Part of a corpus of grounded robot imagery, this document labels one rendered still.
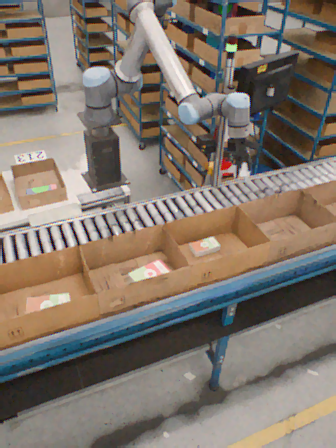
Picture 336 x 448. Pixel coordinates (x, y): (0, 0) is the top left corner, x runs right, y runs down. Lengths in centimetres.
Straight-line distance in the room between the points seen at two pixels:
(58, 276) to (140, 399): 97
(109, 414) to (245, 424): 75
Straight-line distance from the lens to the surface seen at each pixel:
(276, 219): 214
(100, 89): 229
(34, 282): 178
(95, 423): 237
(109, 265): 180
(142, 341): 186
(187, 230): 186
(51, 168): 277
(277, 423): 244
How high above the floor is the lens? 216
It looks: 41 degrees down
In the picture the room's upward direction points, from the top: 2 degrees clockwise
